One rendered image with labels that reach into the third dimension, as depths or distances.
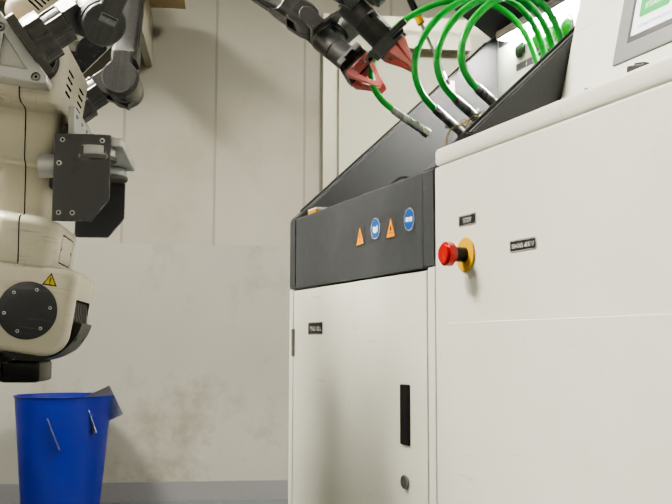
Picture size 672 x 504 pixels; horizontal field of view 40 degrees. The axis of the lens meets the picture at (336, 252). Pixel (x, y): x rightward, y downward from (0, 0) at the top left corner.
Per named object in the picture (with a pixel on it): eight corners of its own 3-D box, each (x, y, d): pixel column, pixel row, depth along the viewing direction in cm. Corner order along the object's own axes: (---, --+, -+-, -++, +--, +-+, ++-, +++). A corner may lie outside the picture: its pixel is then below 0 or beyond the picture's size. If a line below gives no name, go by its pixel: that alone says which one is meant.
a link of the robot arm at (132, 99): (90, 89, 206) (84, 80, 200) (128, 64, 207) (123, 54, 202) (113, 121, 204) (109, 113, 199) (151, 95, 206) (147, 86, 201)
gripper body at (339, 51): (374, 68, 207) (352, 51, 211) (362, 45, 198) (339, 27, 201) (353, 89, 207) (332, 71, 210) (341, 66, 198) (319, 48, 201)
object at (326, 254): (295, 288, 207) (295, 218, 209) (313, 289, 209) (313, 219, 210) (422, 268, 150) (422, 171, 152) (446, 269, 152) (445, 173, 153)
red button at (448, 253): (434, 272, 138) (434, 238, 138) (457, 273, 139) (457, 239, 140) (451, 269, 133) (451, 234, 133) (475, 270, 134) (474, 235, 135)
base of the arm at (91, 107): (60, 101, 207) (50, 86, 195) (90, 81, 208) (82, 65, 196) (84, 132, 207) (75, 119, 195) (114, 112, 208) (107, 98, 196)
